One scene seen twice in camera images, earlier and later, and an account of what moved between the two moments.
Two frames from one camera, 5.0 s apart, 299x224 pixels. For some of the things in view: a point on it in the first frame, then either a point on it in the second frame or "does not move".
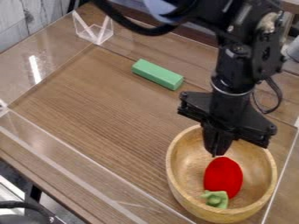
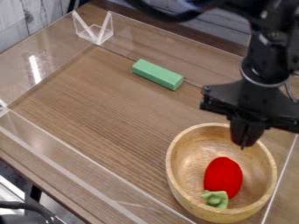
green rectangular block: [158, 74] does not move
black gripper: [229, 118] -> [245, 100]
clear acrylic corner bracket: [94, 33] does not move
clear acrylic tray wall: [31, 144] does not move
